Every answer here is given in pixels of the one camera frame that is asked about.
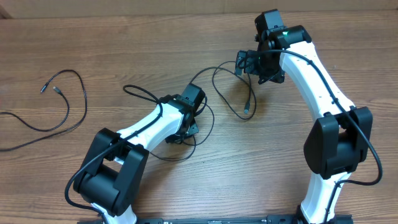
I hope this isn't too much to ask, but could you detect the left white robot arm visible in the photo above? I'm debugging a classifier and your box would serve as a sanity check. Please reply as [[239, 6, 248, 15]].
[[65, 83, 206, 223]]

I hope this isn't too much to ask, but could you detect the thin black USB cable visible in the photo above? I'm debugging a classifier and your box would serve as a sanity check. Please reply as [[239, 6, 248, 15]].
[[0, 69, 88, 153]]

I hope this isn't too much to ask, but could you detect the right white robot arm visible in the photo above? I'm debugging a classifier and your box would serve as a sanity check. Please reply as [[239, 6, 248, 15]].
[[235, 9, 373, 223]]

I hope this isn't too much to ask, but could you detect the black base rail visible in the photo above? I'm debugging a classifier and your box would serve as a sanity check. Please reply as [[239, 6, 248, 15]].
[[77, 213, 353, 224]]

